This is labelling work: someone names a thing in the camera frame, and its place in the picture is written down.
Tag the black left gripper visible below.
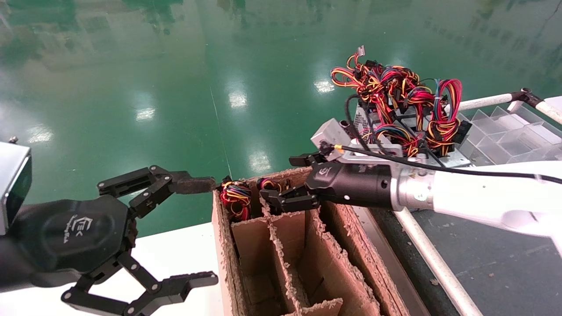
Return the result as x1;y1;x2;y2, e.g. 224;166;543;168
10;165;219;316

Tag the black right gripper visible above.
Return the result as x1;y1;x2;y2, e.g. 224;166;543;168
260;151;393;214

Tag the brown cardboard divider insert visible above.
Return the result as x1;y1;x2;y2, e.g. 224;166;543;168
231;193;367;316

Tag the brown cardboard box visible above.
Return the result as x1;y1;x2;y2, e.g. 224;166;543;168
212;163;411;316

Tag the clear plastic divider tray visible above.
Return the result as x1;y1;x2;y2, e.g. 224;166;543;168
457;105;562;164

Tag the dark rack shelf surface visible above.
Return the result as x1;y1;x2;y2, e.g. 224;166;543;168
369;206;562;316

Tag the black pipe joint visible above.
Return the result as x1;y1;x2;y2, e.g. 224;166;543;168
509;88;543;108

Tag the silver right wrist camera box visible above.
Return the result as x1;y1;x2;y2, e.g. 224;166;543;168
311;118;404;165

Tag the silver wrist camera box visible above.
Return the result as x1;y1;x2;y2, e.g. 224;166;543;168
0;136;32;235
311;118;404;165

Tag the black camera cable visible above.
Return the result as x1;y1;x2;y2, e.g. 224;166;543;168
320;93;562;185

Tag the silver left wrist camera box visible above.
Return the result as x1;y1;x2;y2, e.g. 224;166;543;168
0;136;32;235

